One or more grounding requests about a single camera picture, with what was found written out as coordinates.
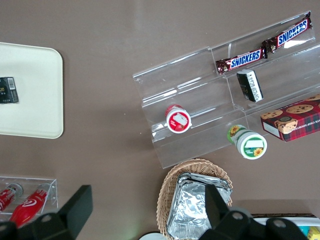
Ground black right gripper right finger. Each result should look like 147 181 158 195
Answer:
199 184 309 240

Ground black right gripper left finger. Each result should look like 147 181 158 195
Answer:
0 184 94 240

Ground light tan wicker basket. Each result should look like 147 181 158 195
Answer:
155 159 234 239

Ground white rectangular snack tray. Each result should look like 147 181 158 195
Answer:
251 216 320 240

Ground beige plastic tray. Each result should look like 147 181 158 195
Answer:
0 41 64 140

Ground clear acrylic bottle rack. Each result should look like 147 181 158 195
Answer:
0 175 59 221

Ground stacked aluminium foil trays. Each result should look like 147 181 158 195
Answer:
167 172 233 240

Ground red cola bottle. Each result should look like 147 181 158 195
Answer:
8 182 52 229
0 182 24 214

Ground dark brown board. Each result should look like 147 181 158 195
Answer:
250 212 316 218

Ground green lid sunflower cup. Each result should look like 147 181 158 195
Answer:
226 124 268 160

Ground teal snack packet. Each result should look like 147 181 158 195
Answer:
298 224 312 236

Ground yellow snack packet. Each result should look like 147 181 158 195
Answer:
308 225 320 240

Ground red lid strawberry cup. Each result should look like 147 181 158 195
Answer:
165 103 193 134

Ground red tartan cookie box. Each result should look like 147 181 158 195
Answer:
260 93 320 143

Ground small black box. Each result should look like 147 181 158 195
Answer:
0 76 20 105

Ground black box with white side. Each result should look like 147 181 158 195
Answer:
235 70 264 104

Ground clear acrylic step shelf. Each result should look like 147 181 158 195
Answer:
132 9 320 170

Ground Snickers chocolate bar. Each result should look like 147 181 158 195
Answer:
261 17 314 54
215 47 269 77

